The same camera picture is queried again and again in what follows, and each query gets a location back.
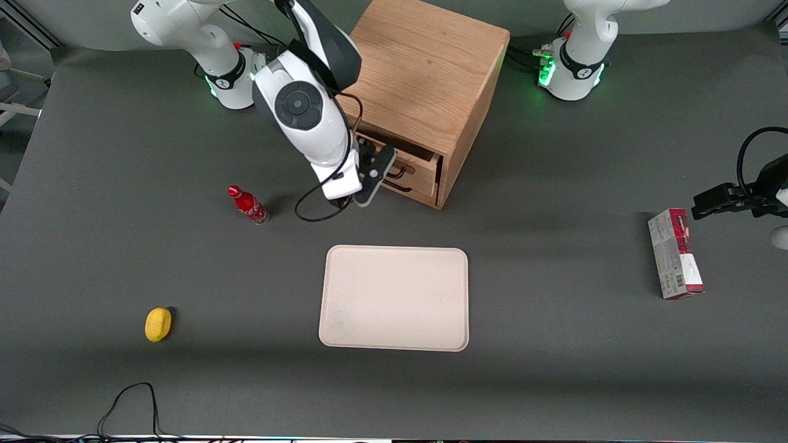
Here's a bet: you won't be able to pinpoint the wooden drawer with wire handle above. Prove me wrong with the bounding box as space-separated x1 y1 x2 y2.
355 128 442 196

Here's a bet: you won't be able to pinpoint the black left base cables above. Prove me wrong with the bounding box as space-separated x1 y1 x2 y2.
505 14 576 71

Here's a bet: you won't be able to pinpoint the red plaid cardboard box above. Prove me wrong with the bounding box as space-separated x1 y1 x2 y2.
647 208 706 300

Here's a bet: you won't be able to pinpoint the black base cables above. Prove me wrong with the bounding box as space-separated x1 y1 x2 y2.
219 5 290 47
505 14 576 71

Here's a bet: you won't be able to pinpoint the black right base cables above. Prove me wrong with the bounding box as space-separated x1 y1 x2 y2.
219 5 290 47

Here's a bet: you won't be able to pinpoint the black left gripper cable loop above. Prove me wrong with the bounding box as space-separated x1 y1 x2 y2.
736 126 788 198

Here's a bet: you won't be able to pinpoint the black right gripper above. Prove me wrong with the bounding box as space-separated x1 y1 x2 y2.
353 145 398 208

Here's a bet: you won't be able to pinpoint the yellow lemon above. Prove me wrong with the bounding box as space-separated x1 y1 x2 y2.
145 307 172 343

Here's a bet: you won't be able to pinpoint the thin black table cable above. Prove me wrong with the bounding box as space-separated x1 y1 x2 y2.
97 383 163 440

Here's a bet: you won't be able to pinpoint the white metal frame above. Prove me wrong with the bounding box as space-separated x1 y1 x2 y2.
0 43 42 193

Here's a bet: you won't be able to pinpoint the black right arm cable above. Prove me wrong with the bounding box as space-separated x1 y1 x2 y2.
294 92 365 223

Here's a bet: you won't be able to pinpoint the black aluminium rail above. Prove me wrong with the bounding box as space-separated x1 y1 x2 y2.
0 0 63 50

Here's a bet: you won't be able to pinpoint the red soda bottle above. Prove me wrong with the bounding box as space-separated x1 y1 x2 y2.
227 185 270 226

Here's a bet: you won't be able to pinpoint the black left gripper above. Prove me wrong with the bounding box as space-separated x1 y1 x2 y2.
691 155 788 220

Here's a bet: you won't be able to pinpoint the wooden drawer cabinet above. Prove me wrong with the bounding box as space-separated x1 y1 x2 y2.
336 0 510 210

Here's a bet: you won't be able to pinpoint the beige rectangular tray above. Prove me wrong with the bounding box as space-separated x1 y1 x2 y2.
318 245 470 353

